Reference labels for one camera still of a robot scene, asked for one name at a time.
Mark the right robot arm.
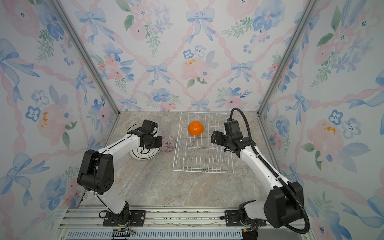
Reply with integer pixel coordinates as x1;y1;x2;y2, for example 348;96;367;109
211;119;309;228

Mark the orange bowl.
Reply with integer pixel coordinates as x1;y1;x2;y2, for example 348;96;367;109
188;121;204;136

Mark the striped ceramic bowl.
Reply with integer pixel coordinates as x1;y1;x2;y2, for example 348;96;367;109
160;137;177;153

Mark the white wire dish rack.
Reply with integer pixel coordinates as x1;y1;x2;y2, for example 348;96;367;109
173;112;234;174

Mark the black corrugated cable conduit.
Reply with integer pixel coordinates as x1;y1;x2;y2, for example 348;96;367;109
229;107;311;235

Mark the clear glass cup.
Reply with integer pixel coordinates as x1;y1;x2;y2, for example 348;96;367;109
159;122;172;136
149;116;161;124

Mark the white plate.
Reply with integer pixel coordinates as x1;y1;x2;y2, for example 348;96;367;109
129;147;160;161

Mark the clear glass cup back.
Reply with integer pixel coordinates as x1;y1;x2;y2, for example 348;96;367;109
159;122;172;136

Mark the left corner aluminium post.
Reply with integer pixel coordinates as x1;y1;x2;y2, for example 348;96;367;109
49;0;121;115

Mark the right corner aluminium post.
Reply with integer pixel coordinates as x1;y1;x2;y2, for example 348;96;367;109
257;0;317;116

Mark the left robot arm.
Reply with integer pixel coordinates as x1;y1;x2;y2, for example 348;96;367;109
77;120;163;227

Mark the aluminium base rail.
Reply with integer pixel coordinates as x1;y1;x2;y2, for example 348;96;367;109
54;205;315;240

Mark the corner aluminium post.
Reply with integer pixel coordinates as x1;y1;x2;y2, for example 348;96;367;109
257;0;317;116
49;0;121;115

